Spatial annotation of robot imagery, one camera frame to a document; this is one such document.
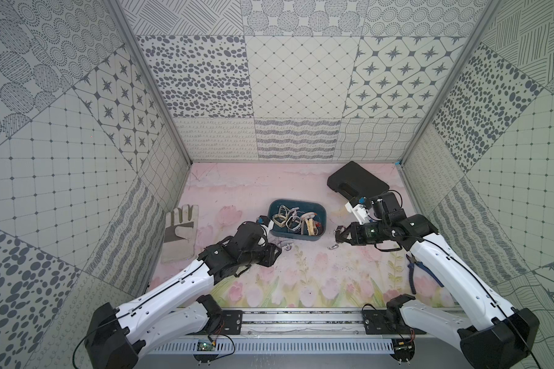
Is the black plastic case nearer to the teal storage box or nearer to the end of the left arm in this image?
the teal storage box

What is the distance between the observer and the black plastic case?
42.0 inches

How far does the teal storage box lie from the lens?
0.94 m

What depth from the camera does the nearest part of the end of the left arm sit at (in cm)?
54

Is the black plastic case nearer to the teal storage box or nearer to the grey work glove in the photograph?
the teal storage box

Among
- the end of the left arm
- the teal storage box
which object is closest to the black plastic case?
the teal storage box
